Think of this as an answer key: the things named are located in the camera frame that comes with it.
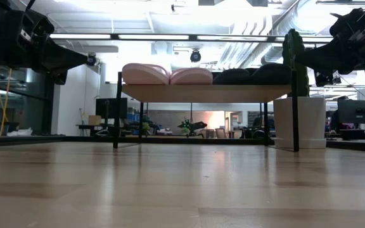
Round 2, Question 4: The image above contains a yellow cable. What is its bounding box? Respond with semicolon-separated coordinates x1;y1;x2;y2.
0;65;13;137

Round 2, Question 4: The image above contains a black ceiling track light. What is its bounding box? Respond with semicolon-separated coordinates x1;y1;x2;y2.
189;49;202;63
86;53;98;67

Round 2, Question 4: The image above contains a black rubber slide sandal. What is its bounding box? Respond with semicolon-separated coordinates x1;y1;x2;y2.
213;68;252;86
250;63;293;86

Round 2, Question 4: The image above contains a white cloth pile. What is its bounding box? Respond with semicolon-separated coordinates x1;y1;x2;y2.
6;127;34;137

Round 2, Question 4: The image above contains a wooden shelf with black frame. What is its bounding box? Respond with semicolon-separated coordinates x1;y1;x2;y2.
112;70;300;153

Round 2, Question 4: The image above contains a long ceiling light bar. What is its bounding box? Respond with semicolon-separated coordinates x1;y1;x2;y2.
49;33;334;44

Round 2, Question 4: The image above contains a green cactus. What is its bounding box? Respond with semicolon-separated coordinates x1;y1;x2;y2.
282;28;310;98

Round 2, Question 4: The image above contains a black aluminium table frame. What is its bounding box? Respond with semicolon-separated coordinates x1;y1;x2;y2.
0;134;365;153

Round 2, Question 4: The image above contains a black computer monitor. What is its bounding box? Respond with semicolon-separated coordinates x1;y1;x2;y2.
337;99;365;125
95;97;129;120

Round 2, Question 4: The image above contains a pink rubber slide sandal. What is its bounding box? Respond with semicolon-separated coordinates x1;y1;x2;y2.
121;63;171;86
169;67;214;86

